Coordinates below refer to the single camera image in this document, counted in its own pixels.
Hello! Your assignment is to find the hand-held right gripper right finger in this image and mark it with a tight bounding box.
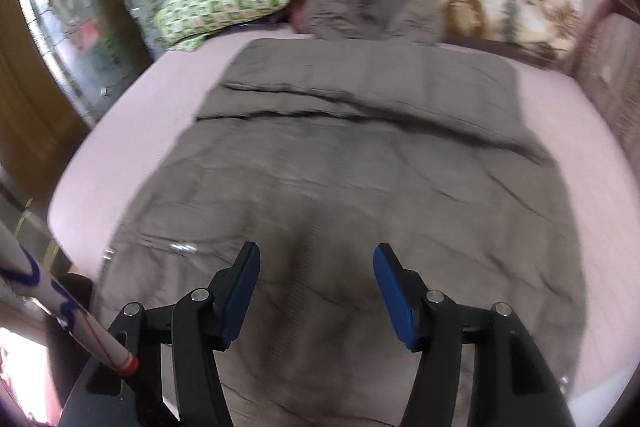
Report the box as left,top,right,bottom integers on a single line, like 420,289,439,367
372,243,577,427

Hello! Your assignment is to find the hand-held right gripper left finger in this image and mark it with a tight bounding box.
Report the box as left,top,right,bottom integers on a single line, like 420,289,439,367
60,241,262,427

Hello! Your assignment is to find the grey padded coat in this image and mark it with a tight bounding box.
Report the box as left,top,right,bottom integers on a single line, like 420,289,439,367
95,0,589,427

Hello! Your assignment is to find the white stick with blue marks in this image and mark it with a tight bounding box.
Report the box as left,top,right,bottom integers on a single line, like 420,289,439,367
0,219,140,376

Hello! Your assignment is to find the pink quilted bed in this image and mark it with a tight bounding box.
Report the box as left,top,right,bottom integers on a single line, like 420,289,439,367
47,24,640,408

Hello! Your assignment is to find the wooden framed glass door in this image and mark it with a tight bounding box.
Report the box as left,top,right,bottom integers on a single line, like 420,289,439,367
0,0,156,192

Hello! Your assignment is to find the green checkered pillow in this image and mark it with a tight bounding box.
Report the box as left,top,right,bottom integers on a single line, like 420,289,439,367
152,0,294,52

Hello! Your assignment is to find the striped floral sofa cushion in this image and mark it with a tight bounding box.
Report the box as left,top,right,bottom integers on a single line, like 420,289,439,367
565,13,640,160

